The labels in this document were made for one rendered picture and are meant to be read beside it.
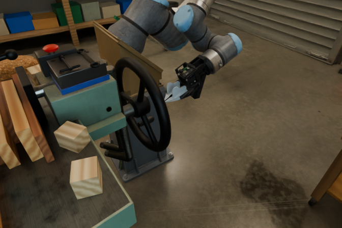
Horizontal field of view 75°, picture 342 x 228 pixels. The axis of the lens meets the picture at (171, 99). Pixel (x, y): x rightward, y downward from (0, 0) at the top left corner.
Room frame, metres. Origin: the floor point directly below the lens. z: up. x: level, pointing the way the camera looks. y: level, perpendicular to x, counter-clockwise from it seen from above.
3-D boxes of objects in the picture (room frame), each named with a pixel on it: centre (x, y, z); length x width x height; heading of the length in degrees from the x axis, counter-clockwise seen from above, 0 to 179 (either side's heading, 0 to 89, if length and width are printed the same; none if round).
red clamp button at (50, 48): (0.44, 0.25, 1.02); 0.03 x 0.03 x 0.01
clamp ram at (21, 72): (0.39, 0.26, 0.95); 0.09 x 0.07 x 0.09; 37
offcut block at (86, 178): (0.20, 0.12, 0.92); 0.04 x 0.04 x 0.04; 16
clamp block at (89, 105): (0.43, 0.21, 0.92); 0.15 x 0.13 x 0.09; 37
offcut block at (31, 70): (0.50, 0.34, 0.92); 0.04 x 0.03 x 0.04; 43
